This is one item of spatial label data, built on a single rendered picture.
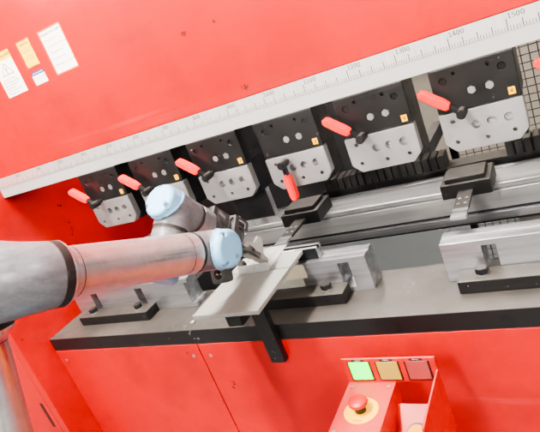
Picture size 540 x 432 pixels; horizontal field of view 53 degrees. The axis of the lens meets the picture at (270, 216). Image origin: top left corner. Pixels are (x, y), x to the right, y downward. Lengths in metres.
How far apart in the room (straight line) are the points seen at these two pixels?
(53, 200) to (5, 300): 1.27
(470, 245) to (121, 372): 1.12
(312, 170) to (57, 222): 1.07
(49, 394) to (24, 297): 1.21
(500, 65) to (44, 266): 0.83
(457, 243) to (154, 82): 0.78
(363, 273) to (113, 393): 0.96
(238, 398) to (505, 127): 0.99
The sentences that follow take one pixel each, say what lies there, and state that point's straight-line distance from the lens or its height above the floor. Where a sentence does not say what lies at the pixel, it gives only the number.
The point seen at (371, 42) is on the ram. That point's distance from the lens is 1.11.
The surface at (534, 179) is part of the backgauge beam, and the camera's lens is 1.45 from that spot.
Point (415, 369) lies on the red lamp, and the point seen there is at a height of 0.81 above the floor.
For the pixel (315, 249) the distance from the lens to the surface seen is 1.35.
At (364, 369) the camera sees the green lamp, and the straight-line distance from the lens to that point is 1.20.
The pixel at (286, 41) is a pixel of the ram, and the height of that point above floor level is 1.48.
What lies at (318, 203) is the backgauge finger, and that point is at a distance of 1.58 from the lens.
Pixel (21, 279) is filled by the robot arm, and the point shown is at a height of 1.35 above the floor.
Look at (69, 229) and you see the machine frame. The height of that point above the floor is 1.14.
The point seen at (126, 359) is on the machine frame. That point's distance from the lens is 1.76.
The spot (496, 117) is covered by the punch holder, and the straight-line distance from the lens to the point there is 1.11.
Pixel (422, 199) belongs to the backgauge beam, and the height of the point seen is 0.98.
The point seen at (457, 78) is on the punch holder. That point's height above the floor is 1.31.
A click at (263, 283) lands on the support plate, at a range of 1.27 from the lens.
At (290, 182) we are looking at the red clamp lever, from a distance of 1.22.
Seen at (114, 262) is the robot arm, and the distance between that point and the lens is 0.84.
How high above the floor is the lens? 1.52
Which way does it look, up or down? 18 degrees down
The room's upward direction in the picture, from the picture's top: 22 degrees counter-clockwise
